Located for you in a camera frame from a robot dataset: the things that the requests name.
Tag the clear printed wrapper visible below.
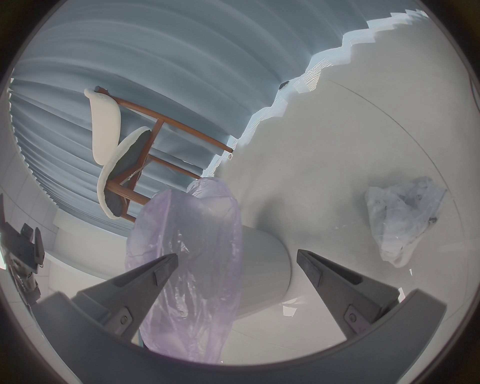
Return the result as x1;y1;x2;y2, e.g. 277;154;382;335
364;176;448;268

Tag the purple plastic bag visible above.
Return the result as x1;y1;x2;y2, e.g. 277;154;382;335
125;177;244;365

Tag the pale blue curtain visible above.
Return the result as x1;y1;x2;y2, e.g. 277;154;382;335
7;0;430;239

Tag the white cushioned wooden chair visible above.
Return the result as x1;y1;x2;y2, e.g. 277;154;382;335
84;86;234;223

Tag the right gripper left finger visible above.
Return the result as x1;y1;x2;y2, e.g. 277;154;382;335
71;253;179;340

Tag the white trash bin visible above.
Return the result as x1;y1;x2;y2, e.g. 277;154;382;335
232;225;293;320

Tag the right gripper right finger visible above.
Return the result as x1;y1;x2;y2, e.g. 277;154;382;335
296;249;400;339

